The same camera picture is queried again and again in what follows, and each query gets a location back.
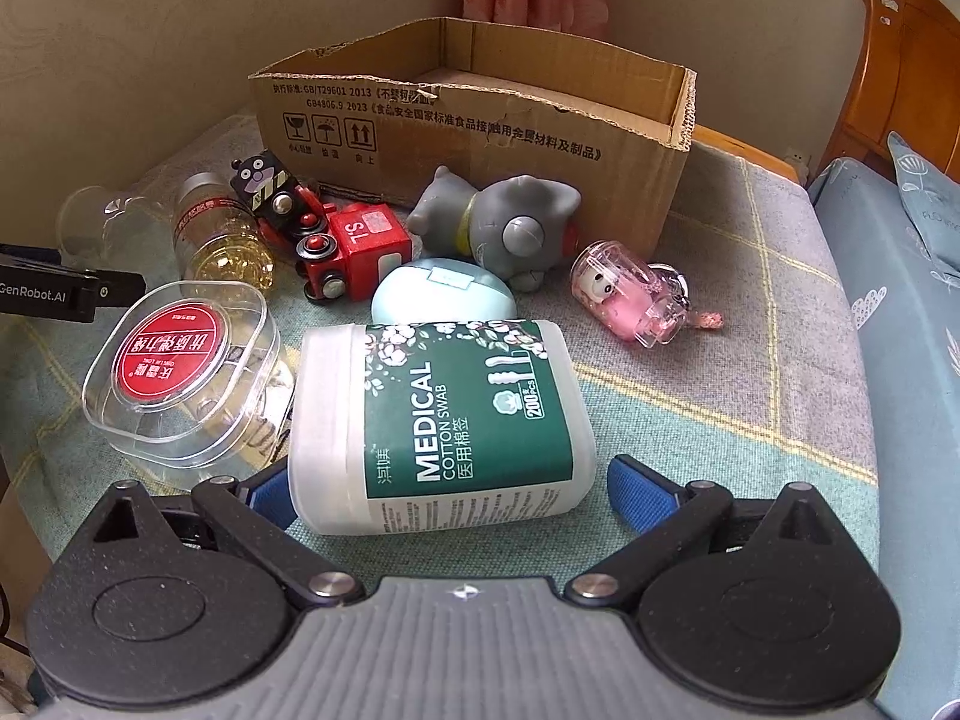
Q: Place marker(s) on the light blue oval case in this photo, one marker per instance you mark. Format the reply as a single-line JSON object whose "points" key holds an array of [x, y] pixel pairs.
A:
{"points": [[441, 290]]}

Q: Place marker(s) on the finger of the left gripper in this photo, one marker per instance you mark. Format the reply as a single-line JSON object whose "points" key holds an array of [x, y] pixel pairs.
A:
{"points": [[35, 283]]}

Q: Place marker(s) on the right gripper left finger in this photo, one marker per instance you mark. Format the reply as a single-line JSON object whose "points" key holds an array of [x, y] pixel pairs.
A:
{"points": [[249, 520]]}

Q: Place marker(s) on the blue bed sheet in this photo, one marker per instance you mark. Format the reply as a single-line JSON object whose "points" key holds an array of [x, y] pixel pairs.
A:
{"points": [[906, 315]]}

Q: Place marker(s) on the white medical cotton swab box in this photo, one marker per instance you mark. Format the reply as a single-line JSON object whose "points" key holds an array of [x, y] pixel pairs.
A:
{"points": [[423, 427]]}

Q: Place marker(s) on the black toy train car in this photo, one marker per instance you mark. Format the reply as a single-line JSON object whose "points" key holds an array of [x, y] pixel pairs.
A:
{"points": [[285, 209]]}

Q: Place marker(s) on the white wall socket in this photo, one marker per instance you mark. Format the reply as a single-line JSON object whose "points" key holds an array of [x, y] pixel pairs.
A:
{"points": [[800, 163]]}

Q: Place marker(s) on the clear plastic cup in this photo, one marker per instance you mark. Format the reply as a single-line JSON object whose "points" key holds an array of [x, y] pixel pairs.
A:
{"points": [[103, 229]]}

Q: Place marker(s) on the checked grey green blanket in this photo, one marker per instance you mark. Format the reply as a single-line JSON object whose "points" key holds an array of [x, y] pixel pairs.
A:
{"points": [[778, 394]]}

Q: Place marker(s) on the small bottle yellow liquid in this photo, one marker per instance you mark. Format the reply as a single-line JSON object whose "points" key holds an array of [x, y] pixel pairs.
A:
{"points": [[215, 237]]}

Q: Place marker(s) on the brown cardboard box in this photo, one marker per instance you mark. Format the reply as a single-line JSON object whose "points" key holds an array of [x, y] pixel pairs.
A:
{"points": [[371, 120]]}

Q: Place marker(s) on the clear round container red lid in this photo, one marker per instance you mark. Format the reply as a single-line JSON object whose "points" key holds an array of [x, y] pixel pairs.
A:
{"points": [[191, 381]]}

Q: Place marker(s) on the wooden headboard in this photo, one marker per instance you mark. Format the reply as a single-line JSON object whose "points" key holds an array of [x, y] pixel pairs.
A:
{"points": [[905, 81]]}

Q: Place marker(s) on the pink clear bottle keychain toy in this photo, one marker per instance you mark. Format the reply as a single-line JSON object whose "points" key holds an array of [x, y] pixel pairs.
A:
{"points": [[647, 303]]}

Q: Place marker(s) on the grey elephant toy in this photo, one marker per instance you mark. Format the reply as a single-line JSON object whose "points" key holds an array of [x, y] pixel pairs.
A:
{"points": [[517, 229]]}

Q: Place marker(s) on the blue floral pillow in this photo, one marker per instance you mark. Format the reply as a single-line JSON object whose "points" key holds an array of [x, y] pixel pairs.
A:
{"points": [[930, 200]]}

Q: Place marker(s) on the red toy train car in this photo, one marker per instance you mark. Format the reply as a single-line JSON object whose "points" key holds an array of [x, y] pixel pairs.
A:
{"points": [[349, 254]]}

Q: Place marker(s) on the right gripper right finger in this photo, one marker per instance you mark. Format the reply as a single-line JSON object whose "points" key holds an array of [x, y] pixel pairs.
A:
{"points": [[672, 523]]}

